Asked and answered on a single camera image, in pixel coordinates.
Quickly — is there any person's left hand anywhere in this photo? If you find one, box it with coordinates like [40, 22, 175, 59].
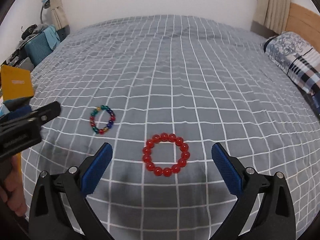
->
[1, 153, 27, 217]

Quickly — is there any open cardboard shoe box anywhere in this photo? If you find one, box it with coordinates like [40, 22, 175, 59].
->
[1, 65, 34, 112]

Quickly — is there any grey suitcase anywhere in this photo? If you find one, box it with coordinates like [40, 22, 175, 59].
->
[3, 56, 35, 72]

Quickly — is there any teal suitcase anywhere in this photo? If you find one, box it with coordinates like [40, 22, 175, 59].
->
[23, 25, 60, 67]

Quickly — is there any blue desk lamp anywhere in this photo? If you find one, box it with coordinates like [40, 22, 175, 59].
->
[40, 0, 50, 24]

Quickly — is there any grey checked bed sheet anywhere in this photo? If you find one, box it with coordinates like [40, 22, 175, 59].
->
[22, 15, 319, 239]

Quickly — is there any beige left curtain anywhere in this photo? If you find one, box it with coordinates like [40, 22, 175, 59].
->
[50, 0, 69, 30]

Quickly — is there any beige curtain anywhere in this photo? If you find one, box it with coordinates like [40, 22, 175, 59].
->
[50, 0, 69, 30]
[253, 0, 291, 34]

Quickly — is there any blue plaid pillow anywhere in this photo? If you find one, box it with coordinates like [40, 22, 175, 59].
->
[263, 31, 320, 108]

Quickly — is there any wooden headboard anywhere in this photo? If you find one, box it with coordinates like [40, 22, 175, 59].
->
[285, 3, 320, 52]

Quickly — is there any beige right curtain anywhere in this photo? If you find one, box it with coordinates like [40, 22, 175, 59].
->
[253, 0, 291, 34]

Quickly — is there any multicolour glass bead bracelet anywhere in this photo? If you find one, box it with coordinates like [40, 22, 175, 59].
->
[89, 104, 117, 136]

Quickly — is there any red bead bracelet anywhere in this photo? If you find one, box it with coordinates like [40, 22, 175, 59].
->
[141, 132, 191, 177]

